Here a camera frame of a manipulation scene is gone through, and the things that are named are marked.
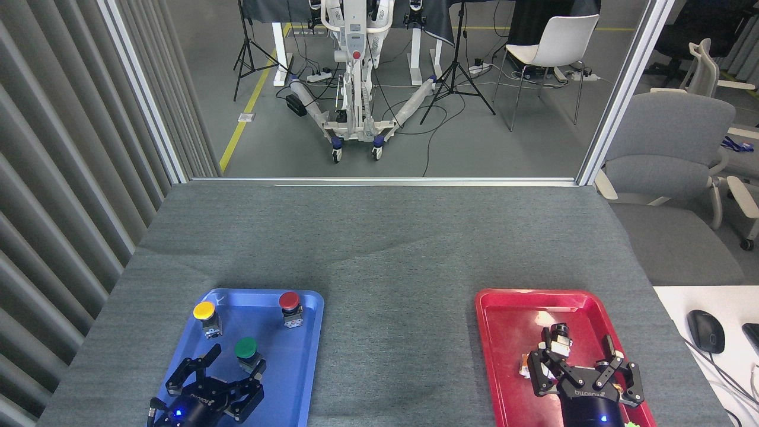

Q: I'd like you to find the black tripod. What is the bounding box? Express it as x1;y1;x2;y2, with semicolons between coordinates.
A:
233;0;291;102
420;0;496;126

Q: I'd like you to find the white stand on wheels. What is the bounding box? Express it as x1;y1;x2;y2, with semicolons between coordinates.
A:
289;0;439;164

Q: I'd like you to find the silver post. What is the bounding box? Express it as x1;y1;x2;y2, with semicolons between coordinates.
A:
97;0;192;185
576;0;676;187

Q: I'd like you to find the white table leg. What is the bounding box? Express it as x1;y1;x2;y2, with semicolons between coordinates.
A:
410;27;443;86
271;22;293;87

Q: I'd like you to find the yellow push button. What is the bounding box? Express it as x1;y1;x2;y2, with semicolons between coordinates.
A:
193;301;224;340

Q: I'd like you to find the white shell chair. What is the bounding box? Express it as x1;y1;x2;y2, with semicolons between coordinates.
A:
493;14;600;132

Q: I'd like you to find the green push button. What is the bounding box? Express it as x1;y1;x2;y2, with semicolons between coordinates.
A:
234;337;265;375

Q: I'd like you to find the black computer mouse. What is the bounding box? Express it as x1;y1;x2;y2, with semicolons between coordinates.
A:
687;310;726;355

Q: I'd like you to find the black table cloth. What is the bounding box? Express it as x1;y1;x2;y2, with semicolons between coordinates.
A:
240;0;458;49

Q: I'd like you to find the white desk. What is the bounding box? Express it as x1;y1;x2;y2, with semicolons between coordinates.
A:
652;286;759;427

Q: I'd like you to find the office chair with white armrest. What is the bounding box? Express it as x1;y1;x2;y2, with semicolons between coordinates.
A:
726;176;759;251

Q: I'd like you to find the black knob switch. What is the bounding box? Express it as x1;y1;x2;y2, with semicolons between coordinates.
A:
543;323;575;360

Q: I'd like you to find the blue plastic tray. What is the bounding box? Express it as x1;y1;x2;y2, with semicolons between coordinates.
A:
151;288;325;427

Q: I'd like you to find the red push button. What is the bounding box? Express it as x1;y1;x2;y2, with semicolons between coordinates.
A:
279;291;304;329

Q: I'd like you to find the grey felt table cloth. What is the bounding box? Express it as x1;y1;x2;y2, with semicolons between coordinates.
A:
36;181;733;427

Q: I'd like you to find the grey office chair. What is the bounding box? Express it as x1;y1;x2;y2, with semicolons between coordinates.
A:
594;92;738;232

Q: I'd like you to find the red plastic tray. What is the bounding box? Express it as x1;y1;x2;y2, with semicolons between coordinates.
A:
475;288;657;427

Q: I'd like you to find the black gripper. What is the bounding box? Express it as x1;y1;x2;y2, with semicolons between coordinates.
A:
529;334;646;427
154;343;266;427

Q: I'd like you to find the silver frame rail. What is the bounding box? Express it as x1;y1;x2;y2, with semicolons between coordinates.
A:
190;176;579;188

